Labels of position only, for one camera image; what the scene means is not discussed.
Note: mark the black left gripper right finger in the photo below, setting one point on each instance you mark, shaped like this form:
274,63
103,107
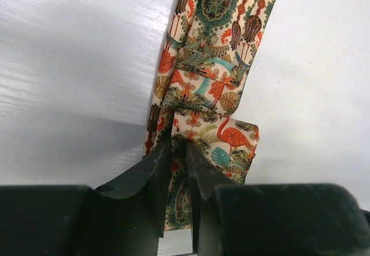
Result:
271,219

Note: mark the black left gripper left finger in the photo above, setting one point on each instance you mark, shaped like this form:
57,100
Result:
124,216

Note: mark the paisley patterned tie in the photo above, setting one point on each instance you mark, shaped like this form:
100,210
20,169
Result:
208,51

